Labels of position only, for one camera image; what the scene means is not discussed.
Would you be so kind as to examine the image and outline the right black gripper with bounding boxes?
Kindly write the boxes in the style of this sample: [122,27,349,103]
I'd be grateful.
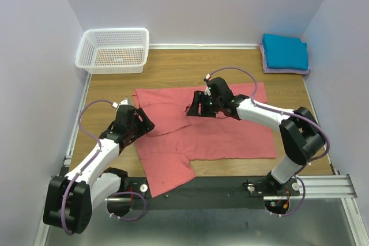
[186,90,222,118]

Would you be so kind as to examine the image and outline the pink t shirt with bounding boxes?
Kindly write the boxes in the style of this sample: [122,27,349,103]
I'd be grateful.
[132,86,277,197]

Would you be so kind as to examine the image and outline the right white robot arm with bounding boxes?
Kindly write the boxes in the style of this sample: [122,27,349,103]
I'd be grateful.
[187,75,330,195]

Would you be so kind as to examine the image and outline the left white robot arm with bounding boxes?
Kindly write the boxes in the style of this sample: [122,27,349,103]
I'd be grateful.
[43,101,155,236]

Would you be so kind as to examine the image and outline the folded lavender t shirt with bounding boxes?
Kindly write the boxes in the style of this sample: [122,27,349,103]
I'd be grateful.
[259,42,310,75]

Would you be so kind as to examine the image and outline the white plastic basket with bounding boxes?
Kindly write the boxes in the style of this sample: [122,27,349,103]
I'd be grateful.
[75,28,149,74]

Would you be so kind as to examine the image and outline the folded teal t shirt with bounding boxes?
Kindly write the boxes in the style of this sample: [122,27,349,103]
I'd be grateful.
[262,34,309,71]

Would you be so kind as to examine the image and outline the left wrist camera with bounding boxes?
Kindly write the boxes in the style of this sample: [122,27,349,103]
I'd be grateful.
[111,98,131,109]

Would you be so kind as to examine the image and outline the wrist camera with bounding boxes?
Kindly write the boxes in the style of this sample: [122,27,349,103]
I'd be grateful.
[111,98,131,109]
[204,74,212,96]

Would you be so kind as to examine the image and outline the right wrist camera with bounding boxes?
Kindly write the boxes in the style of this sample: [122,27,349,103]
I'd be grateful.
[204,74,212,96]

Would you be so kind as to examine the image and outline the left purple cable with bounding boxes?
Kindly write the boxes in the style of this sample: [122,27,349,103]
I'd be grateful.
[60,100,148,237]

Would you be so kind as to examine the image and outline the purple cable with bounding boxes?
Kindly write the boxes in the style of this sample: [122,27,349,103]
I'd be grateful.
[60,100,148,237]
[203,67,331,218]

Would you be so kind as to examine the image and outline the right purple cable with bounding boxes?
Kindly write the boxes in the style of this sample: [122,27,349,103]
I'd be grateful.
[203,67,331,218]

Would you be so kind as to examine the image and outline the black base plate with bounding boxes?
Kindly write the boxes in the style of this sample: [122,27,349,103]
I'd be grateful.
[95,175,300,221]

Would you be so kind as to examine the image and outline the aluminium rail frame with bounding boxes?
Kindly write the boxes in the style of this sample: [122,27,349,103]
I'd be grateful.
[35,74,356,245]

